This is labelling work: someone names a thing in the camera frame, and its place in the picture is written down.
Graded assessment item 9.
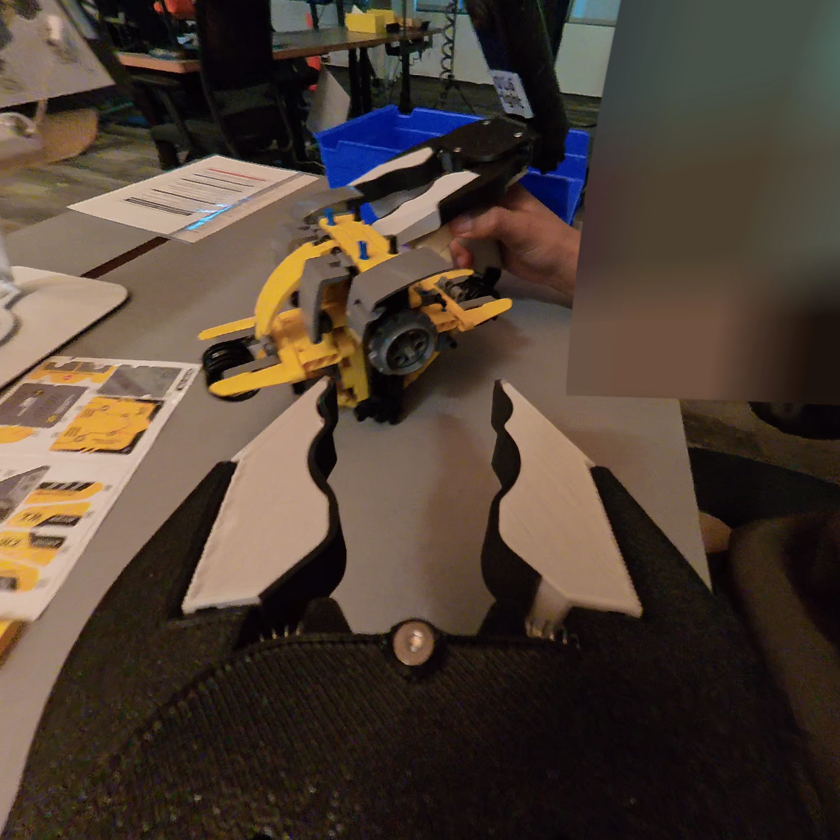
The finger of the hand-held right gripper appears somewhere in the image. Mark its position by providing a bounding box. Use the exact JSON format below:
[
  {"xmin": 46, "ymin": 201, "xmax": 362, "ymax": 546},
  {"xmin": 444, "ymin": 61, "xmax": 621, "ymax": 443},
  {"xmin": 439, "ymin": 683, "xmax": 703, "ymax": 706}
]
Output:
[
  {"xmin": 373, "ymin": 169, "xmax": 481, "ymax": 248},
  {"xmin": 346, "ymin": 147, "xmax": 439, "ymax": 206}
]

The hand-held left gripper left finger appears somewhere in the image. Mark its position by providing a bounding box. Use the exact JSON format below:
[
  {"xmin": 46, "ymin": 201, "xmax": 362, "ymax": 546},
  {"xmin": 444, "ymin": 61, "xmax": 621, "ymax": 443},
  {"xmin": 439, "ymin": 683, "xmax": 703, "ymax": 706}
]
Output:
[{"xmin": 182, "ymin": 376, "xmax": 347, "ymax": 641}]

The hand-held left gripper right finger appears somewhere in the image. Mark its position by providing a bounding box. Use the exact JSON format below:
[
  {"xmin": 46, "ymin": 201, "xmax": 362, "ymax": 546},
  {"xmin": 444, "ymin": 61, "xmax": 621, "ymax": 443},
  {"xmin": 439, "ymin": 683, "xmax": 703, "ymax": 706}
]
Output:
[{"xmin": 481, "ymin": 379, "xmax": 644, "ymax": 637}]

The yellow building-brick toy vehicle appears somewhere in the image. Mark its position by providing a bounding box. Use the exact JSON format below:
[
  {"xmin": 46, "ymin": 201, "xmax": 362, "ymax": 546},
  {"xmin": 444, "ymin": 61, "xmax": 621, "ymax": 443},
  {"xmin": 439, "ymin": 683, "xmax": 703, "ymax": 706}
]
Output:
[{"xmin": 199, "ymin": 187, "xmax": 514, "ymax": 425}]

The person's right hand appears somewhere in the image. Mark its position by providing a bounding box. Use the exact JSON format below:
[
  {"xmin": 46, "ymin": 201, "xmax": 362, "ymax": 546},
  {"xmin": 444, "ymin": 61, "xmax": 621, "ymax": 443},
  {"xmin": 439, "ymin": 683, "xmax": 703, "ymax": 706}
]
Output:
[{"xmin": 449, "ymin": 187, "xmax": 583, "ymax": 307}]

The blue plastic bin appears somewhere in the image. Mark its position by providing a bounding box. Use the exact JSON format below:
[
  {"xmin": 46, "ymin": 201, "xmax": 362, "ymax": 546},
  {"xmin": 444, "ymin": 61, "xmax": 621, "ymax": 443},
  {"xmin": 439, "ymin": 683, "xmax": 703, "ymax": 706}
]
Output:
[{"xmin": 315, "ymin": 105, "xmax": 592, "ymax": 228}]

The hanging white paper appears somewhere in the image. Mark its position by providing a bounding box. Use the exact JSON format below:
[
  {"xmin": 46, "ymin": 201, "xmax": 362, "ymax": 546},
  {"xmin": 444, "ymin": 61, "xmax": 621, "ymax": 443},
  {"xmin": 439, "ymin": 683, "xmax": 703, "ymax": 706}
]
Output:
[{"xmin": 304, "ymin": 64, "xmax": 353, "ymax": 137}]

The background table with black legs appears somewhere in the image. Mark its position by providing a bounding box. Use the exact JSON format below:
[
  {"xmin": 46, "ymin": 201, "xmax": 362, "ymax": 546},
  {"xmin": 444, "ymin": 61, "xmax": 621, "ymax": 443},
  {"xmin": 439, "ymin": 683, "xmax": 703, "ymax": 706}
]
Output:
[{"xmin": 117, "ymin": 25, "xmax": 445, "ymax": 173}]

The yellow grey sticker sheet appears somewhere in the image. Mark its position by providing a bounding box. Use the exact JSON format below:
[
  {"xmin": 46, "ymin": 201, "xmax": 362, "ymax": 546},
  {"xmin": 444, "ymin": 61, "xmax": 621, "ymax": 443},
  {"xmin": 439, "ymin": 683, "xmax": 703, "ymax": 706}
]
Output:
[{"xmin": 0, "ymin": 356, "xmax": 202, "ymax": 622}]

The white printed paper sheet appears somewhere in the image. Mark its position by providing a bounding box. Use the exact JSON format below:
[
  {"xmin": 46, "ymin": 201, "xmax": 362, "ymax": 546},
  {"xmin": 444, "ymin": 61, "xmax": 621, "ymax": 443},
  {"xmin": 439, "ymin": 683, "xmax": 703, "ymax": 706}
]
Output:
[{"xmin": 68, "ymin": 154, "xmax": 322, "ymax": 244}]

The person's dark clothing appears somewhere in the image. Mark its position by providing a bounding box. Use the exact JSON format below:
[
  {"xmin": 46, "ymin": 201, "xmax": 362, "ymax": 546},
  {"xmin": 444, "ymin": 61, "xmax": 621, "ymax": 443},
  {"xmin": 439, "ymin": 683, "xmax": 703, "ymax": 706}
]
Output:
[{"xmin": 682, "ymin": 400, "xmax": 840, "ymax": 840}]

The white desk lamp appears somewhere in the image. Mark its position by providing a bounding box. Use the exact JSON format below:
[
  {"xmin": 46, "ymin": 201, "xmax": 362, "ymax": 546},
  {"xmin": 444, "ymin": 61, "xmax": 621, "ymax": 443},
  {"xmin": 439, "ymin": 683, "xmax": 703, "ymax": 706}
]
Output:
[{"xmin": 0, "ymin": 105, "xmax": 130, "ymax": 390}]

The white printed card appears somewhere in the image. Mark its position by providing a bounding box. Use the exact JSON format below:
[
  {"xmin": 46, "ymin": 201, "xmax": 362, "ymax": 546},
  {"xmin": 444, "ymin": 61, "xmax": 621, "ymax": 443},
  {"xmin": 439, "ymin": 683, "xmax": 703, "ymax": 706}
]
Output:
[{"xmin": 0, "ymin": 0, "xmax": 116, "ymax": 110}]

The coiled cable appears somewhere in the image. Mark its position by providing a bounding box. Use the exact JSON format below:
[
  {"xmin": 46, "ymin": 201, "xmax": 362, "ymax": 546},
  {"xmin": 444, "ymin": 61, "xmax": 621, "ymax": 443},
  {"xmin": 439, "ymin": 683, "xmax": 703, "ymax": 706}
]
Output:
[{"xmin": 438, "ymin": 0, "xmax": 462, "ymax": 88}]

